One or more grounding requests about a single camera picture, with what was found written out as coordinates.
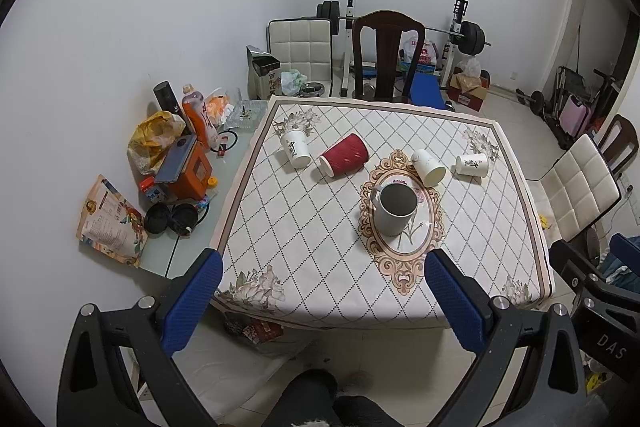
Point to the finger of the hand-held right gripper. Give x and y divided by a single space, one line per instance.
625 252
572 258

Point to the white green plastic bag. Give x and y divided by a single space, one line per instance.
292 83

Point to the yellow plastic bag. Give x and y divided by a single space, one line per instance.
152 141

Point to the black scooter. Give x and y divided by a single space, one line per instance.
602 92

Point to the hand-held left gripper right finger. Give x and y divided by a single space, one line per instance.
455 302

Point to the white padded chair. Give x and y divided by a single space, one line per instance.
572 189
300 49

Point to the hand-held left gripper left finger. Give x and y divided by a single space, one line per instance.
192 302

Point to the clear glass tray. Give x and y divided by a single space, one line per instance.
245 114

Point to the grey side table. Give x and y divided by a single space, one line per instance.
235 157

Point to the pink suitcase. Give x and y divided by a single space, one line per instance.
575 114

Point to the small orange cap bottle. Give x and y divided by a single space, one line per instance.
212 182

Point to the dark wooden chair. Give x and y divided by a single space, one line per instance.
387 57
617 144

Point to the printed snack packet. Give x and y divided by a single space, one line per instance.
111 222

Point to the diamond pattern tablecloth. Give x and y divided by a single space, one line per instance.
300 227

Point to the black round lid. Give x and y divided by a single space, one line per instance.
184 217
157 219

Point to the person's dark clothed leg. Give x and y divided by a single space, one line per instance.
325 399

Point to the blue weight bench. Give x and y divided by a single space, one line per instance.
427 89

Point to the red and white plastic bag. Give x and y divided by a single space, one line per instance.
417 52

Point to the black dumbbell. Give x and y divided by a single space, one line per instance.
532 99

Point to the black folding cart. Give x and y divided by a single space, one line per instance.
567 89

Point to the orange snack bag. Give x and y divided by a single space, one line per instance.
217 107

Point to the red packet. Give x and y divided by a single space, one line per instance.
257 332

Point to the barbell with black plates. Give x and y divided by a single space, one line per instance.
472 38

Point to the clear plastic bag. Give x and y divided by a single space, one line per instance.
470 68

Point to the orange box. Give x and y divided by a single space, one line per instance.
187 172

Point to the white squat rack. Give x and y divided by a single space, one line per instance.
350 32

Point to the grey ceramic mug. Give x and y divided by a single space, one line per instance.
395 212

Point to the brown cardboard box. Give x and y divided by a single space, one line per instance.
470 93

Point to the white paper cup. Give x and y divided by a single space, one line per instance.
295 149
428 167
471 164

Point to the black thermos bottle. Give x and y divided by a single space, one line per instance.
166 99

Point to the red ribbed paper cup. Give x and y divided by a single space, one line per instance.
345 157

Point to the round metal tin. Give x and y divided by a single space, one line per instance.
312 89

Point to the clear drinking glass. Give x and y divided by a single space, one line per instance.
234 98

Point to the tall cardboard box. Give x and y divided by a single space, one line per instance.
261 77

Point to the orange label drink bottle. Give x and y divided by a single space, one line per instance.
198 119

